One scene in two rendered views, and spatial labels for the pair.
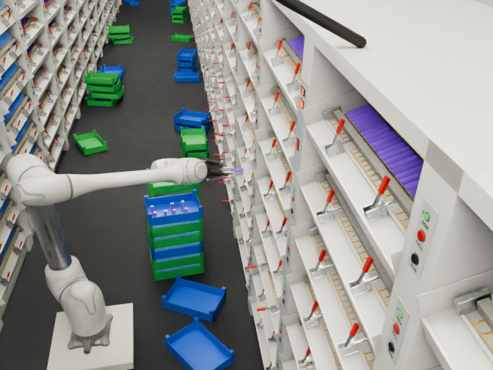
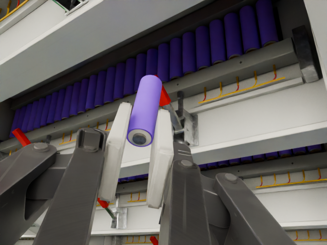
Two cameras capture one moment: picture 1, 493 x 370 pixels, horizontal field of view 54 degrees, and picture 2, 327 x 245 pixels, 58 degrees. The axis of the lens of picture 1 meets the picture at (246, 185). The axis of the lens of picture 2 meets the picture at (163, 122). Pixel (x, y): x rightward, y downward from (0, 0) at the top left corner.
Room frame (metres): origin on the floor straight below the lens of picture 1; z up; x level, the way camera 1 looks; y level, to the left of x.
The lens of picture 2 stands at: (1.96, 0.17, 0.91)
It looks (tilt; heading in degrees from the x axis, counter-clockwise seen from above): 33 degrees down; 318
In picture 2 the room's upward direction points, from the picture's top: 39 degrees counter-clockwise
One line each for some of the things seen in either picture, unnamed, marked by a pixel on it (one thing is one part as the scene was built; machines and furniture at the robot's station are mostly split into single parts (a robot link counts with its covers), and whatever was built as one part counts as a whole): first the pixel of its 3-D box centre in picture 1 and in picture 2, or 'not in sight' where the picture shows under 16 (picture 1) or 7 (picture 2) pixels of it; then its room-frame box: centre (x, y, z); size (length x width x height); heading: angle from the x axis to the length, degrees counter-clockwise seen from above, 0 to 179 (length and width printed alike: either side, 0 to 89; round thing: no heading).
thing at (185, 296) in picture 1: (194, 297); not in sight; (2.00, 0.27, 0.04); 0.30 x 0.20 x 0.08; 72
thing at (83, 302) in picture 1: (84, 304); not in sight; (1.55, 0.70, 0.41); 0.18 x 0.16 x 0.22; 41
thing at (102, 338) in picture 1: (89, 331); not in sight; (1.52, 0.69, 0.27); 0.22 x 0.18 x 0.06; 9
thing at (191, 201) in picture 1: (173, 206); not in sight; (2.30, 0.41, 0.44); 0.30 x 0.20 x 0.08; 108
